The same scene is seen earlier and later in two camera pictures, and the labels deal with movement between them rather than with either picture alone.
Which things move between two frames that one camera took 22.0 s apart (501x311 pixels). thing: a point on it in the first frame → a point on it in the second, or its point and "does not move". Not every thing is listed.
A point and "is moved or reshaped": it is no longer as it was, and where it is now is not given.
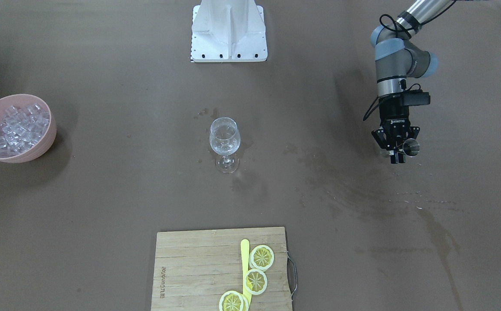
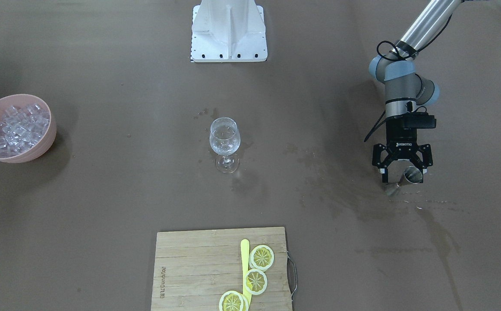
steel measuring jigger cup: (411, 147) is moved or reshaped
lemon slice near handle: (261, 257) does not move
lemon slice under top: (245, 306) does not move
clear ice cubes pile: (19, 129) does not move
